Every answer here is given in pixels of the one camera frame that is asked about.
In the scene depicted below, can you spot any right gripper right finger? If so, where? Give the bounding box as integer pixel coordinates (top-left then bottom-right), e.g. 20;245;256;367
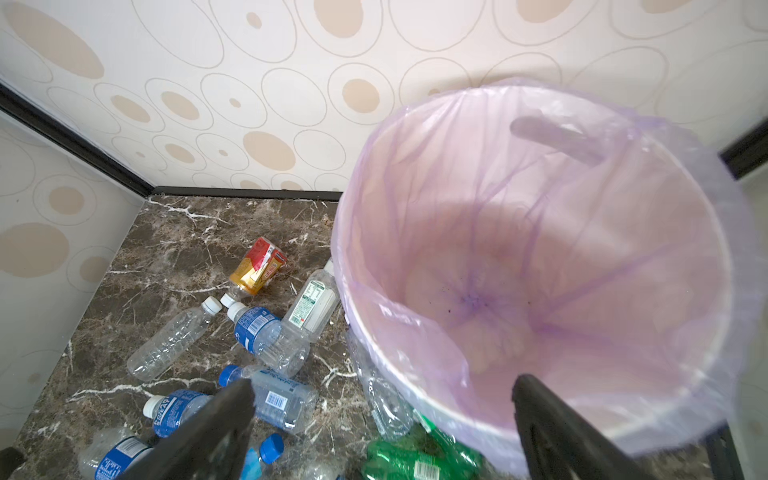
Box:
512;374;652;480

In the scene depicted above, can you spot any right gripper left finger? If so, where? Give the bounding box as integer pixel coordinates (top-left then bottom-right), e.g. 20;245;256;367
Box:
118;379;255;479

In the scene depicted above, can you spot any crushed bottle blue label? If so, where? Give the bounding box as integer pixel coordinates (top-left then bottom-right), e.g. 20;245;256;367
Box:
78;427;153;480

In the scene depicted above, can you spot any clear unlabelled bottle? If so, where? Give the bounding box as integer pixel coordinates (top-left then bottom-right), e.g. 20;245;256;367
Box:
127;296;223;382

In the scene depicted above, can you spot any clear bottle blue label white cap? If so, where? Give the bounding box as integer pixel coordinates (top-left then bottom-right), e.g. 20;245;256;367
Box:
221;294;310;378

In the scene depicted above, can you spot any white waste bin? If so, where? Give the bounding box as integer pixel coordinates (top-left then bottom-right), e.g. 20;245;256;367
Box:
344;311;721;475

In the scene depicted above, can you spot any pink bin liner bag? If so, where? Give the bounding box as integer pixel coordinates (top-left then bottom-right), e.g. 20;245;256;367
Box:
330;77;768;475

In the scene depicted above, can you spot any clear bottle pink red label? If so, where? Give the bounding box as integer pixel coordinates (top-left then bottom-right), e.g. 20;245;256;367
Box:
240;433;285;480

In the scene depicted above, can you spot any clear bottle pale blue label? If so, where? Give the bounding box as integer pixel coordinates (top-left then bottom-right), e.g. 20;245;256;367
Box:
218;365;318;435

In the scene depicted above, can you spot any green bottle yellow cap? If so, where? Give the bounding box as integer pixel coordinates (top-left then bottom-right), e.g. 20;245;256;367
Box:
361;440;477;480

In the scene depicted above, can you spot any green bottle upper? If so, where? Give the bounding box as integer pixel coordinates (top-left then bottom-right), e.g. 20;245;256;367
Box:
414;411;483;478

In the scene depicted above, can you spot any clear bottle purple tint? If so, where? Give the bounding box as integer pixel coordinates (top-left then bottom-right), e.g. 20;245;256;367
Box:
347;330;415;442

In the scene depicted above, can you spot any clear bottle green white label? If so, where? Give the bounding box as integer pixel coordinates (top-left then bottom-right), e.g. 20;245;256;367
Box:
282;259;340;344

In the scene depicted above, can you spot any orange red label bottle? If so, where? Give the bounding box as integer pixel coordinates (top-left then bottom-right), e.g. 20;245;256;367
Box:
229;237;288;296

